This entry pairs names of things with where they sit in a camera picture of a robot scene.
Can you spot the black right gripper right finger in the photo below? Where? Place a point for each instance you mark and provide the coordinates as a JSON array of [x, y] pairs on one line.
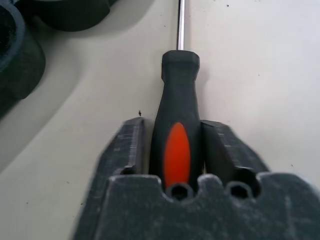
[[232, 152]]

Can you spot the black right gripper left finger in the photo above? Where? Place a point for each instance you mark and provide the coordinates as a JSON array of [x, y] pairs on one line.
[[125, 147]]

